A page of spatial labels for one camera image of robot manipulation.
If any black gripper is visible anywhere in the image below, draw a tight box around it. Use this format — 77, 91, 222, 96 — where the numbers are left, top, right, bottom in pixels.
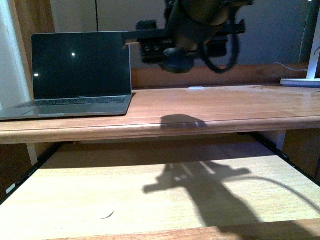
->
121, 0, 247, 63

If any dark blue computer mouse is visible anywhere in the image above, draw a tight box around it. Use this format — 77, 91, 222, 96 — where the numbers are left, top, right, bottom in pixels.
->
158, 47, 194, 74

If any white round sticker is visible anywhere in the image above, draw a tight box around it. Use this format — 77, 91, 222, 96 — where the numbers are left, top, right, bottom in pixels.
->
188, 86, 205, 91

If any wooden desk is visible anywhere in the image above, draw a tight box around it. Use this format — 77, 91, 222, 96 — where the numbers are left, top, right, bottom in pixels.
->
0, 64, 320, 144

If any white desk lamp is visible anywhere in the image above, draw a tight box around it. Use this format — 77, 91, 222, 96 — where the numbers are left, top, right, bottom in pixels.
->
279, 0, 320, 88

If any grey laptop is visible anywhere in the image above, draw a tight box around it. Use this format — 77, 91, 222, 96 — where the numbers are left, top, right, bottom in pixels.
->
0, 31, 132, 121

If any wooden keyboard tray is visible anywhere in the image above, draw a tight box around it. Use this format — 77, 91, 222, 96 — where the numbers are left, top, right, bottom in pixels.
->
0, 140, 320, 240

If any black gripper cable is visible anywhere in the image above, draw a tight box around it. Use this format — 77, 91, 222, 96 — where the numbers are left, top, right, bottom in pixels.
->
197, 7, 241, 75

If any white lamp cable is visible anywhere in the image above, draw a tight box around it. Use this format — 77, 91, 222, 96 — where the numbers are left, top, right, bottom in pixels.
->
274, 61, 310, 73

